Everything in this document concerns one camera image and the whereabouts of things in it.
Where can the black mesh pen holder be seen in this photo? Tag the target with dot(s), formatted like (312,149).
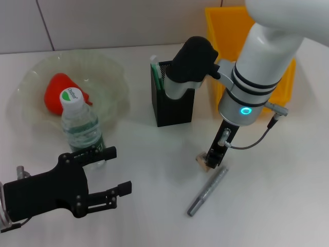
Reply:
(177,113)

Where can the pale green glass fruit plate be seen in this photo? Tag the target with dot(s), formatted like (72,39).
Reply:
(108,77)

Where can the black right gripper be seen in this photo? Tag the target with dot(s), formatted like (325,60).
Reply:
(223,139)

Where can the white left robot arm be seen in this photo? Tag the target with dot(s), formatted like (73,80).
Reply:
(2,205)

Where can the right wrist camera housing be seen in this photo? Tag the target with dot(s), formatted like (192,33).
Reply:
(192,59)

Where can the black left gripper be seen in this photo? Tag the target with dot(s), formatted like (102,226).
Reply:
(41,195)

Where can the beige eraser with barcode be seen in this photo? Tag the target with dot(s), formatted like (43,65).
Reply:
(200,159)

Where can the yellow plastic bin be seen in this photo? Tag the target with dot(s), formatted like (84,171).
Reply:
(226,31)

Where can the grey marker pen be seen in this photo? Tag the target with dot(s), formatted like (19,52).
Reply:
(203,196)

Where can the red-orange orange fruit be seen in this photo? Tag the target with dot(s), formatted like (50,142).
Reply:
(54,95)

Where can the clear green-label water bottle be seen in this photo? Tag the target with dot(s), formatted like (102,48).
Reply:
(79,126)

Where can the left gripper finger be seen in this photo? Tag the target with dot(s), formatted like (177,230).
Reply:
(126,187)

